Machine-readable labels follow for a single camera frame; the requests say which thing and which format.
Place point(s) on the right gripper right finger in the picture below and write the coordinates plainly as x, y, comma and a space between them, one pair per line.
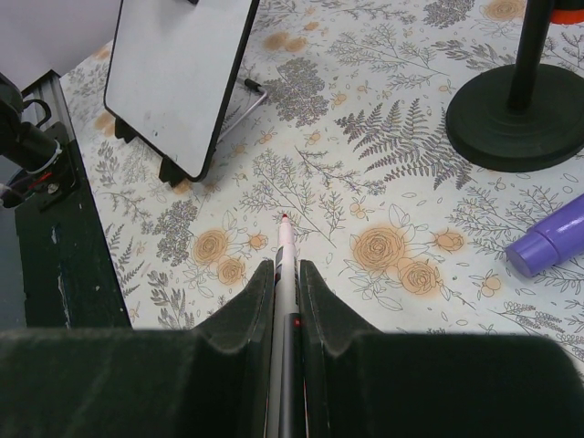
362, 382

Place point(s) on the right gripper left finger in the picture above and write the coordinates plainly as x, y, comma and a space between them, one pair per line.
208, 381

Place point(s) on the white red-capped marker pen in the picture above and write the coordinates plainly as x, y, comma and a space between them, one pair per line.
285, 302

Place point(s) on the small black-framed whiteboard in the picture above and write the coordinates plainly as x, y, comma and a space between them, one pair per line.
172, 72

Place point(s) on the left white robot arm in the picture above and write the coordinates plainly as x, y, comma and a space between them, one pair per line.
22, 142

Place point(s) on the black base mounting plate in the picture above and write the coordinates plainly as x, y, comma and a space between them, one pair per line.
69, 278

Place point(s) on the purple microphone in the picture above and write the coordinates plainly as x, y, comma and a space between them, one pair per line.
550, 242

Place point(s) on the floral patterned table mat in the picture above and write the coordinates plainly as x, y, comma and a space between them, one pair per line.
350, 146

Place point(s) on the black round microphone stand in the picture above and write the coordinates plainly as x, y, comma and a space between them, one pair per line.
525, 117

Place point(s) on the wire whiteboard easel stand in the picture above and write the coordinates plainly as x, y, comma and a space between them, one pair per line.
247, 96

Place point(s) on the aluminium frame rail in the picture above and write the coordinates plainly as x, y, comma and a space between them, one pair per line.
50, 105

